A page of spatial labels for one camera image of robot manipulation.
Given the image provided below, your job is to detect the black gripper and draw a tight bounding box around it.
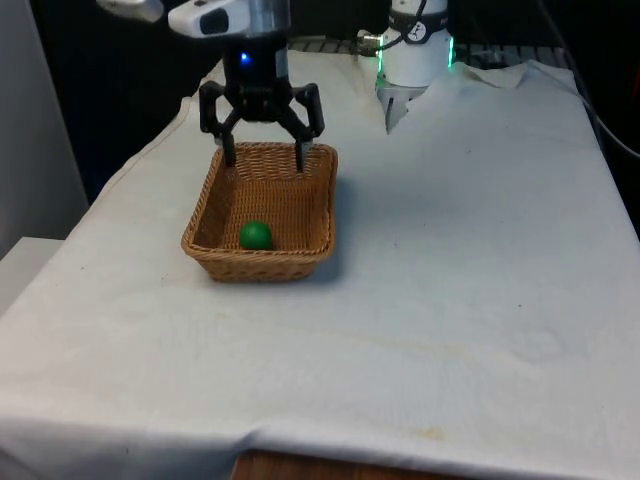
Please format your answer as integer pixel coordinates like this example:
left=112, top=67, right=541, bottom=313
left=198, top=35, right=327, bottom=175

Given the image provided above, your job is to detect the green ball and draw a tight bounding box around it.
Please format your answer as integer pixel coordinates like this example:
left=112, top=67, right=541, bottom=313
left=239, top=220, right=274, bottom=251

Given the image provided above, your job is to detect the brown wicker basket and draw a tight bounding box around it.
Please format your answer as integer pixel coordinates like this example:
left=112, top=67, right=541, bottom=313
left=180, top=141, right=340, bottom=284

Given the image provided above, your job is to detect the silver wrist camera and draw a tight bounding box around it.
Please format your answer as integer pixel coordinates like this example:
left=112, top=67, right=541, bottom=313
left=167, top=0, right=249, bottom=39

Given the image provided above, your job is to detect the black cable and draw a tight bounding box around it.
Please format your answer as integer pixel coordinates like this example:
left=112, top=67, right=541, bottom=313
left=539, top=0, right=640, bottom=156

